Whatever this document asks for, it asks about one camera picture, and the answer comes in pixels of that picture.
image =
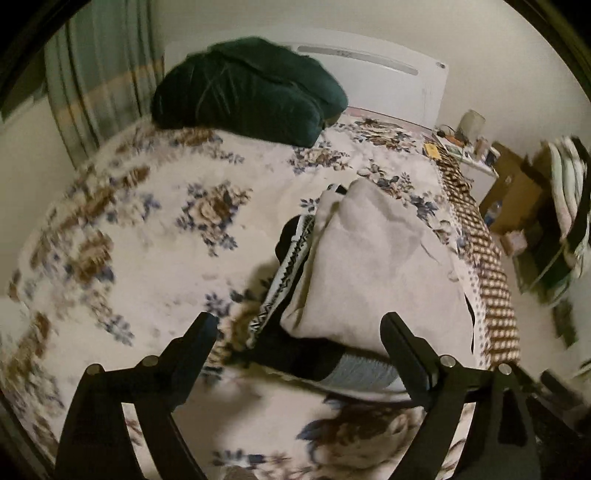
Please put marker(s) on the large cardboard box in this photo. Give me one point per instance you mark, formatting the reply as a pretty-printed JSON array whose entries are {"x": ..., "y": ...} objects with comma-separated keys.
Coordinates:
[{"x": 512, "y": 189}]

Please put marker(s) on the grey long-sleeve shirt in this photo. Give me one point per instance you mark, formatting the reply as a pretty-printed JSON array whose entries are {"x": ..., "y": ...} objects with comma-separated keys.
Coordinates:
[{"x": 383, "y": 277}]

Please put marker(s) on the white nightstand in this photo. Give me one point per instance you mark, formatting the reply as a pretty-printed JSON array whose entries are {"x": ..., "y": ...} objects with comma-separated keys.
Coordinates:
[{"x": 475, "y": 170}]

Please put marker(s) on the bed with floral cover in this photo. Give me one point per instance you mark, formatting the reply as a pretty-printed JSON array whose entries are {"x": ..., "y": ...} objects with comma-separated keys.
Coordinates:
[{"x": 147, "y": 258}]

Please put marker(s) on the yellow flat packet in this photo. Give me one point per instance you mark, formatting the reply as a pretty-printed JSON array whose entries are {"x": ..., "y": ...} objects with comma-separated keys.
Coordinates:
[{"x": 431, "y": 150}]

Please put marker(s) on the white black jacket pile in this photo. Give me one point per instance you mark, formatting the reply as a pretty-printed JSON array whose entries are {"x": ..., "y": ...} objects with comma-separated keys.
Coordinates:
[{"x": 570, "y": 184}]

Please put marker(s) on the chair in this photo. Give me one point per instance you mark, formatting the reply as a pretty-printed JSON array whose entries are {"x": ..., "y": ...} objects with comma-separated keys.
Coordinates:
[{"x": 540, "y": 272}]

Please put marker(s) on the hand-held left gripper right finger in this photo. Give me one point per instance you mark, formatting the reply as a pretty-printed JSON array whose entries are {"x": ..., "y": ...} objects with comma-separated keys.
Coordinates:
[{"x": 408, "y": 355}]

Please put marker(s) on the plastic water bottle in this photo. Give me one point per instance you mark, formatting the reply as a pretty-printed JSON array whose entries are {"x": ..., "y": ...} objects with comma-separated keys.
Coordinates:
[{"x": 494, "y": 212}]

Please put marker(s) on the brown checkered blanket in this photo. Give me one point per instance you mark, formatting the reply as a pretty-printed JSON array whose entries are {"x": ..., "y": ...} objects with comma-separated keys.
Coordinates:
[{"x": 485, "y": 258}]

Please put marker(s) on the green striped curtain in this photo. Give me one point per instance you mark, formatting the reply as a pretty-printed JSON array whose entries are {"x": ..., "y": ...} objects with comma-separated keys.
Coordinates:
[{"x": 97, "y": 83}]

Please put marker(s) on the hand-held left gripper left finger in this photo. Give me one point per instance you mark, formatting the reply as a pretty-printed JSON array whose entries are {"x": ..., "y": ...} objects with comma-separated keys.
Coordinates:
[{"x": 196, "y": 341}]

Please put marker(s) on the white bed headboard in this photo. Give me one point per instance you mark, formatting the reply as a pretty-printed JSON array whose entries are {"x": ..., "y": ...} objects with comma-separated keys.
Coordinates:
[{"x": 383, "y": 78}]

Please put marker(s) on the dark green quilt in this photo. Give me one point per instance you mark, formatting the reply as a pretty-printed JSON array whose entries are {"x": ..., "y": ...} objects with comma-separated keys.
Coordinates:
[{"x": 244, "y": 92}]

